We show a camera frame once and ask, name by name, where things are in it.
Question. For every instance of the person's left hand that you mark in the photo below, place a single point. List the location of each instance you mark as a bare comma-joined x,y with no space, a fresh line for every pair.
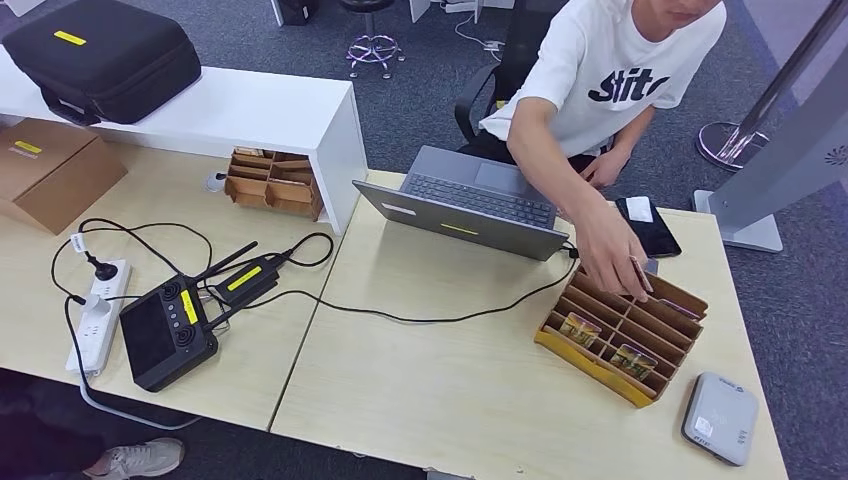
606,169

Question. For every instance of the dark trouser leg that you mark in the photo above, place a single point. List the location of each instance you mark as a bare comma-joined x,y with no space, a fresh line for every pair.
40,437

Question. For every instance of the black carrying case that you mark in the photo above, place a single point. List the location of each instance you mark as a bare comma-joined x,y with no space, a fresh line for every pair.
109,60

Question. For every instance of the black box on floor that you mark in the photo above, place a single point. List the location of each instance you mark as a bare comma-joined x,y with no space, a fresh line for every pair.
297,11

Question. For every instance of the grey kiosk stand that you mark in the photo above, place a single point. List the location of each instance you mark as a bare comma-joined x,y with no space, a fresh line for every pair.
788,166

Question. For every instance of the white desk shelf riser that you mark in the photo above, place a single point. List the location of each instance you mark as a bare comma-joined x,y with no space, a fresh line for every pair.
252,106

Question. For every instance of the small grey adapter hub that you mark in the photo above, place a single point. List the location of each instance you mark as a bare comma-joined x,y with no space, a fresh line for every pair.
653,266

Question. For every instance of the person's left forearm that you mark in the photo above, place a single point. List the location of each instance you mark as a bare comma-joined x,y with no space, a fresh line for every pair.
632,129

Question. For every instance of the person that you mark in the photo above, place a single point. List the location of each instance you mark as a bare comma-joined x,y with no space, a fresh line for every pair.
609,60

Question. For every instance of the black controller with antennas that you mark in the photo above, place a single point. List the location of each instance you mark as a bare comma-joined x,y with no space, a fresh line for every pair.
164,336

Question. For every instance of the gold card in organizer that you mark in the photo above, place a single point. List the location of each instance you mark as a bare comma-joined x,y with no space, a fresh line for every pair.
580,329

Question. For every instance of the person's right hand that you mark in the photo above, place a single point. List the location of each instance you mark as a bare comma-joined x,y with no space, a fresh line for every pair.
606,255

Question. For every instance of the chrome stool base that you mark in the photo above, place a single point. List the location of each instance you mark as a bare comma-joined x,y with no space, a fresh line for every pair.
372,48

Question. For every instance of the white plug adapter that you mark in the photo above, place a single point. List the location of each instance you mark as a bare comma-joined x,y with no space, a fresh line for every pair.
95,304

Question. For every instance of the pink card in organizer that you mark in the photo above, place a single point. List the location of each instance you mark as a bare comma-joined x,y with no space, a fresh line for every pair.
680,309

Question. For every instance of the person's right forearm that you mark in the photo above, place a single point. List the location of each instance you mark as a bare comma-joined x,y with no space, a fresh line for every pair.
546,156

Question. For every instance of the black office chair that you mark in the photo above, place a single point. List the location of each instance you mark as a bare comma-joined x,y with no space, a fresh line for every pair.
510,66

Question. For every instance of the gold patterned card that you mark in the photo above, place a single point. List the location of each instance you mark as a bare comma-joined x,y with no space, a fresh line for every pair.
641,275
634,362

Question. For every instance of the white power strip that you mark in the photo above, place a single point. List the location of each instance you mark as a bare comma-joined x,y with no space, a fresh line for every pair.
98,330

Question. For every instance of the black smartphone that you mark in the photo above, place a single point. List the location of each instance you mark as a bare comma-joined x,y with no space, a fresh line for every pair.
652,232

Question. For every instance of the white sneaker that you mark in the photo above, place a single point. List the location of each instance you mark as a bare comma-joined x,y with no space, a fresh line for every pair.
136,458

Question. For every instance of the large cardboard card organizer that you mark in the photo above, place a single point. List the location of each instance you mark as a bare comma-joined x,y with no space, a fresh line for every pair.
596,371

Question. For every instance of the chrome stanchion pole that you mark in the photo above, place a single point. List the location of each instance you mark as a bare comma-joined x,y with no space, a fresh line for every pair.
735,142

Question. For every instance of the black power brick yellow label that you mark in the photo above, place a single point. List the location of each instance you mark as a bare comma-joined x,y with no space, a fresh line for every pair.
247,280

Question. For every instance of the brown cardboard box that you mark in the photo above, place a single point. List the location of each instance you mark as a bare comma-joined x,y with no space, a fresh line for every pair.
53,173

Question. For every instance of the small cardboard divider organizer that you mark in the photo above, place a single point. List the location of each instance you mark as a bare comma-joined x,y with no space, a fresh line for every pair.
270,187

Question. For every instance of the grey laptop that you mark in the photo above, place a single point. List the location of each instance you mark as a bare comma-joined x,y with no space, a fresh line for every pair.
464,199

